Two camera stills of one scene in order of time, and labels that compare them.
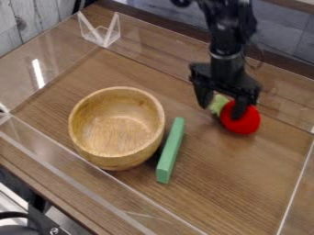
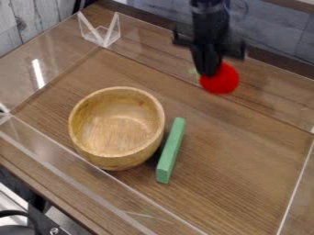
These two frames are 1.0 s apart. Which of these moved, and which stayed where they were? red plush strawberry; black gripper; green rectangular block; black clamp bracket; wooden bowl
Moved: black gripper; red plush strawberry
Stayed: wooden bowl; black clamp bracket; green rectangular block
